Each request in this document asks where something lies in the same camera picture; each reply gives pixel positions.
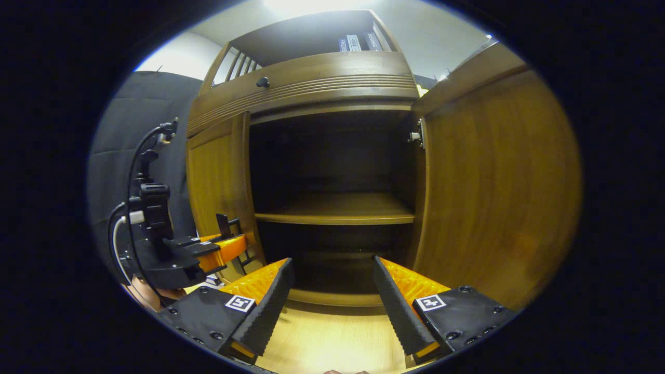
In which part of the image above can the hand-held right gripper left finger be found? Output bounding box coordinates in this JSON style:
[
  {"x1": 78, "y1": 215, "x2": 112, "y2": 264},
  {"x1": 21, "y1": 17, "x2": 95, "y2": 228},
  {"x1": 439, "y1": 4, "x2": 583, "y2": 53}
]
[{"x1": 157, "y1": 258, "x2": 295, "y2": 365}]

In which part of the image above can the black backdrop cloth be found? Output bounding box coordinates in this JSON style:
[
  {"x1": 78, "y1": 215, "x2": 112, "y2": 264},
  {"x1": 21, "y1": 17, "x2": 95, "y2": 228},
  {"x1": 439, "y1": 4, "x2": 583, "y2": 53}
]
[
  {"x1": 414, "y1": 74, "x2": 448, "y2": 92},
  {"x1": 87, "y1": 71, "x2": 205, "y2": 271}
]

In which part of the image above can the black door handle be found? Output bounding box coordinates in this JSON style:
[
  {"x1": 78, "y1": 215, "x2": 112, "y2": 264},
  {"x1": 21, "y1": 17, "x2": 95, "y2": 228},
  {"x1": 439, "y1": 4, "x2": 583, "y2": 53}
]
[{"x1": 216, "y1": 212, "x2": 243, "y2": 241}]

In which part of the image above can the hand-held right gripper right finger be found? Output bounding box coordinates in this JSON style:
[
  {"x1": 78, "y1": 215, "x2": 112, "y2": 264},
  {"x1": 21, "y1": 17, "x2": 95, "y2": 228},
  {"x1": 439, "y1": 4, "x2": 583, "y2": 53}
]
[{"x1": 372, "y1": 256, "x2": 518, "y2": 367}]

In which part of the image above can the metal door hinge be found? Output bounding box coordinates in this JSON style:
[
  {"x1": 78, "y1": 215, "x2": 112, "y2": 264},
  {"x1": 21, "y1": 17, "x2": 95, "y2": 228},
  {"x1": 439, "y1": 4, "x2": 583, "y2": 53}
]
[{"x1": 407, "y1": 118, "x2": 426, "y2": 151}]

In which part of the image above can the wide wooden cabinet door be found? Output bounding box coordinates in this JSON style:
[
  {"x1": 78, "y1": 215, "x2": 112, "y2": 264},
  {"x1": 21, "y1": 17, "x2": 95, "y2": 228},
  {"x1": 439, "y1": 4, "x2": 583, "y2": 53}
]
[{"x1": 412, "y1": 41, "x2": 583, "y2": 313}]

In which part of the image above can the white cable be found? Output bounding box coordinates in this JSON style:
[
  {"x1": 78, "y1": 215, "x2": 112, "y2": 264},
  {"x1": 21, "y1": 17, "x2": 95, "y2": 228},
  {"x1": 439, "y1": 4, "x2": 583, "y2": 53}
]
[{"x1": 111, "y1": 212, "x2": 146, "y2": 287}]

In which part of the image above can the bright ceiling lamp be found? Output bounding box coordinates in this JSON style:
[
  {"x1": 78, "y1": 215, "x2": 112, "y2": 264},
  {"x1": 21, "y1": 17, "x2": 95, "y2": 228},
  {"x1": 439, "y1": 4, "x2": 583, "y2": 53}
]
[{"x1": 264, "y1": 0, "x2": 376, "y2": 17}]

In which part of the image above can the wooden inner cabinet shelf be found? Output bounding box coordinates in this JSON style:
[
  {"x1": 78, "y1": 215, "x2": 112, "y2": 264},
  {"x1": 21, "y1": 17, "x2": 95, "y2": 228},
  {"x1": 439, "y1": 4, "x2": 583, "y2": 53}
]
[{"x1": 254, "y1": 193, "x2": 416, "y2": 226}]

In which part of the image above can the wooden double-door shoe cabinet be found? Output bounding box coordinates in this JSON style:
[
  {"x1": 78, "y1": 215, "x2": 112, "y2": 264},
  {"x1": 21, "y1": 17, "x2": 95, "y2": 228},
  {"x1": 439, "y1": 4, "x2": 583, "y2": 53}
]
[{"x1": 185, "y1": 9, "x2": 583, "y2": 313}]

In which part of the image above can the black cable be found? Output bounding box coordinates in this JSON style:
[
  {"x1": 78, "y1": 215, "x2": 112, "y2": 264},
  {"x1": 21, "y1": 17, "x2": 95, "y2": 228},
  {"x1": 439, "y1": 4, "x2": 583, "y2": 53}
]
[{"x1": 126, "y1": 118, "x2": 179, "y2": 308}]

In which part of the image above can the narrow wooden cabinet door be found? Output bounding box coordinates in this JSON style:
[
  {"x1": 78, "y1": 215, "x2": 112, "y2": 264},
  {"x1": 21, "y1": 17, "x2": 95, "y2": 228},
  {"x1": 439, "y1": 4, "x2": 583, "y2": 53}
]
[{"x1": 186, "y1": 111, "x2": 267, "y2": 284}]

